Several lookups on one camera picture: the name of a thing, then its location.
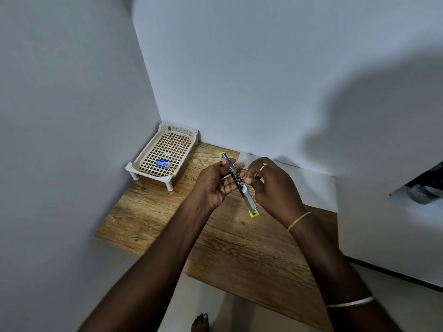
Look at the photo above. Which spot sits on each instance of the person's right hand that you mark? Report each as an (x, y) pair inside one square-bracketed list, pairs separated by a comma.
[(273, 193)]

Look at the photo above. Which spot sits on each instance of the person's right forearm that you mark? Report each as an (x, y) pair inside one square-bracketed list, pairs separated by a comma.
[(332, 273)]

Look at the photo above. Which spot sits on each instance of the yellow wrist thread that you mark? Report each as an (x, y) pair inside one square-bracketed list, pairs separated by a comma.
[(298, 219)]

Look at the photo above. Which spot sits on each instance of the silver bangle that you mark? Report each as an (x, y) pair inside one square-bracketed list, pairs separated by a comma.
[(349, 302)]

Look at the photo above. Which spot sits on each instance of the small blue staple box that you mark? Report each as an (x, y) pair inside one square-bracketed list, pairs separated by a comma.
[(162, 163)]

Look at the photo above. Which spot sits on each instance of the grey round container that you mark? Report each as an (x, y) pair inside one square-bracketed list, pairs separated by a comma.
[(420, 194)]

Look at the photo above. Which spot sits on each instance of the person's left hand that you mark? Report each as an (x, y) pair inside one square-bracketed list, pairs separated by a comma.
[(211, 186)]

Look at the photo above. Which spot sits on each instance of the yellow and silver stapler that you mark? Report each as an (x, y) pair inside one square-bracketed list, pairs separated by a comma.
[(249, 200)]

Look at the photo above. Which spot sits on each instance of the person's left foot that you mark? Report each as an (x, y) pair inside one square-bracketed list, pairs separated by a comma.
[(200, 323)]

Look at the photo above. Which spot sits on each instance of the large white paper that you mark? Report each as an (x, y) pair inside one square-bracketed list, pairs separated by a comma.
[(318, 190)]

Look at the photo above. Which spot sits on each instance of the person's left forearm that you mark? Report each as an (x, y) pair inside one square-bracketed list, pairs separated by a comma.
[(155, 269)]

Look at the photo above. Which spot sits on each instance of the small white paper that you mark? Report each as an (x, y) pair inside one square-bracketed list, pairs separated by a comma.
[(247, 160)]

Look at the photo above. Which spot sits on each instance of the white plastic lattice tray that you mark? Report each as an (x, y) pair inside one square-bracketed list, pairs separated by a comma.
[(166, 152)]

